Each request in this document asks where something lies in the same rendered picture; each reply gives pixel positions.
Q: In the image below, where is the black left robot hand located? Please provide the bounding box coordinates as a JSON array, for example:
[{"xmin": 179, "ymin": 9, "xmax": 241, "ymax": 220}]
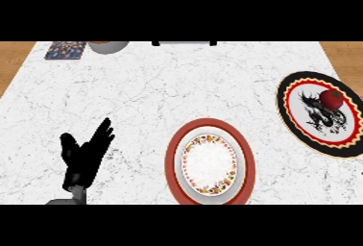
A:
[{"xmin": 58, "ymin": 117, "xmax": 117, "ymax": 193}]

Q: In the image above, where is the red rimmed white plate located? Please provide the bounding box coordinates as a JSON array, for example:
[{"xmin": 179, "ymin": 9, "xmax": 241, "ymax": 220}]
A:
[{"xmin": 164, "ymin": 117, "xmax": 259, "ymax": 206}]

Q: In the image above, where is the black dragon print plate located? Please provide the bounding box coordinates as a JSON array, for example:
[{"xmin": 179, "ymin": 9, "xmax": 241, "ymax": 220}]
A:
[{"xmin": 275, "ymin": 70, "xmax": 363, "ymax": 159}]

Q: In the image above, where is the red tomato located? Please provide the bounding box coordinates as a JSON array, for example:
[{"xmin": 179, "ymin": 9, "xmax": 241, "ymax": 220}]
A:
[{"xmin": 319, "ymin": 88, "xmax": 346, "ymax": 111}]

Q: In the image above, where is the grey round bowl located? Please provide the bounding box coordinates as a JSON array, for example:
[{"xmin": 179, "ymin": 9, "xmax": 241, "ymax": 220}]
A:
[{"xmin": 89, "ymin": 41, "xmax": 130, "ymax": 56}]

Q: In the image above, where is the dark appliance with pale top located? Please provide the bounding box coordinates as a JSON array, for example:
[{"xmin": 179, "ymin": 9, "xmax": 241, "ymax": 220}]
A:
[{"xmin": 151, "ymin": 41, "xmax": 219, "ymax": 47}]

